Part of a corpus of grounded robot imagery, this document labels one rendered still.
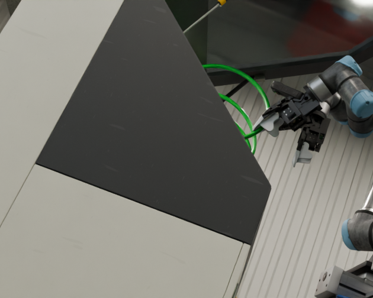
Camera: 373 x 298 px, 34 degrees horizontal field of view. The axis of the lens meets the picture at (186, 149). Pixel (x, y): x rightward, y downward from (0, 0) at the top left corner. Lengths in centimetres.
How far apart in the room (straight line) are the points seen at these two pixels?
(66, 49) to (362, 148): 814
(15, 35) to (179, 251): 78
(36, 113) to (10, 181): 20
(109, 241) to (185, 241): 18
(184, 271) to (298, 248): 738
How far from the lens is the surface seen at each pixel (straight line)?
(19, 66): 173
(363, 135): 194
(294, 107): 184
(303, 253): 875
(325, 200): 907
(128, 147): 155
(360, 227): 227
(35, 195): 154
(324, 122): 212
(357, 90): 180
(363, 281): 211
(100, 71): 167
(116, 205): 149
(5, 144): 162
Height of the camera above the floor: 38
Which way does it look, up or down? 23 degrees up
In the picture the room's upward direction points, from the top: 24 degrees clockwise
